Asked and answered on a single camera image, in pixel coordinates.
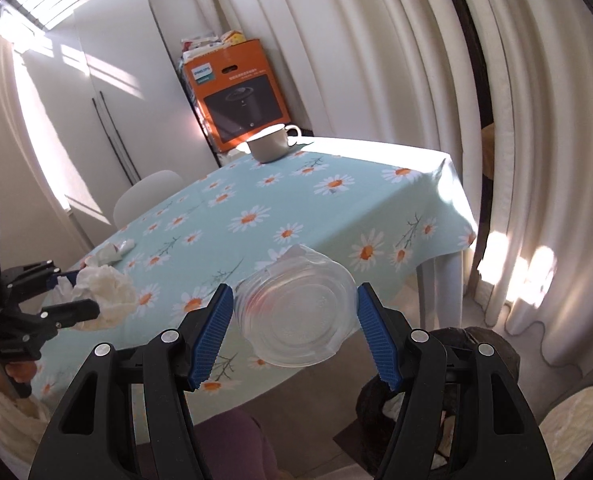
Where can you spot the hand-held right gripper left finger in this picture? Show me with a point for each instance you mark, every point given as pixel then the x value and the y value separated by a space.
pixel 211 330

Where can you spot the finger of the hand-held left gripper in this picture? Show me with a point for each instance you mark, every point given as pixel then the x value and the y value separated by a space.
pixel 62 279
pixel 71 312

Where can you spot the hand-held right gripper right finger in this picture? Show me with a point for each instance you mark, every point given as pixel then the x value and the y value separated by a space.
pixel 376 335

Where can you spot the white paper cup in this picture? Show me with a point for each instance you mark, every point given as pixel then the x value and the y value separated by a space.
pixel 109 290

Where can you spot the small tissue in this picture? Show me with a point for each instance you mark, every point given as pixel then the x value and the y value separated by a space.
pixel 109 254

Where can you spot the small white wrapper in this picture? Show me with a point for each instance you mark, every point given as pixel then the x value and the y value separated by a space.
pixel 126 246

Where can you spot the clear plastic container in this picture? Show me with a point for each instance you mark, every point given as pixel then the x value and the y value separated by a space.
pixel 296 310

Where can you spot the person's left forearm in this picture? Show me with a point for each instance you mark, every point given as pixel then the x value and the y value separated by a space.
pixel 1 420

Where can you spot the person's left hand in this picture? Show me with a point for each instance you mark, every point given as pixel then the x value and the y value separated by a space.
pixel 21 370

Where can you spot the white table leg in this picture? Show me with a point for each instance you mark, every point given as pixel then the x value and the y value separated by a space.
pixel 441 290

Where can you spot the person's leg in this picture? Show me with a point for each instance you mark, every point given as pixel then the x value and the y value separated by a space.
pixel 236 445

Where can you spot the white chair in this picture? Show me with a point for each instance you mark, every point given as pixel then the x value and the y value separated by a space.
pixel 146 195

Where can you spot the daisy print tablecloth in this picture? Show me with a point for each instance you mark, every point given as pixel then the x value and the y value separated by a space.
pixel 276 200

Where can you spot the white mug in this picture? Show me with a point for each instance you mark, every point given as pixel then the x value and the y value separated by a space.
pixel 271 147

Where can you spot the cream fluffy cloth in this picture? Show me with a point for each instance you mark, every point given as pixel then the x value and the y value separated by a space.
pixel 581 425

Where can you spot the white wardrobe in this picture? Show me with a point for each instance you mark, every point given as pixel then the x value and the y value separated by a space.
pixel 141 60

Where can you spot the orange cardboard box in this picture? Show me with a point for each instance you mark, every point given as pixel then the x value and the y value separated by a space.
pixel 241 85

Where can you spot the white curtain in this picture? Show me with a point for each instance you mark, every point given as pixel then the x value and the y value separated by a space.
pixel 401 60

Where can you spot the pile of assorted packages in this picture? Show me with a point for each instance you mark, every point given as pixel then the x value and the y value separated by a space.
pixel 211 42

